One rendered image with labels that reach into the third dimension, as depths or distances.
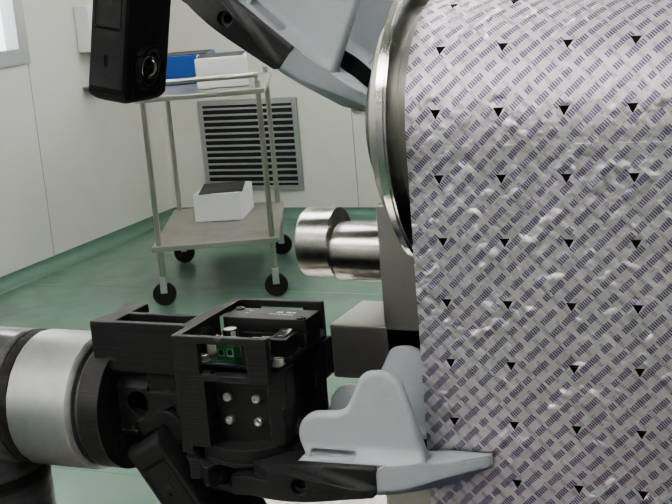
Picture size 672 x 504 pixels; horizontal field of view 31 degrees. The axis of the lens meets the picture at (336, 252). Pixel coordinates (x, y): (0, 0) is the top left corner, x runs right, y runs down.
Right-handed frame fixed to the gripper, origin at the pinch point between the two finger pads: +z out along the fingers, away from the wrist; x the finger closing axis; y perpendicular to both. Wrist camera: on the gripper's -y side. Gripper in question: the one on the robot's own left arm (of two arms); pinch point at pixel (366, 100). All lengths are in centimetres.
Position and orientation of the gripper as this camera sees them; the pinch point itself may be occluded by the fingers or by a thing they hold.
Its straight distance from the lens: 65.6
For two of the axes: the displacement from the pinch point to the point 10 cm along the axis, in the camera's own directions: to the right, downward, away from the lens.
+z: 7.6, 6.3, -1.6
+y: 5.3, -7.4, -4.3
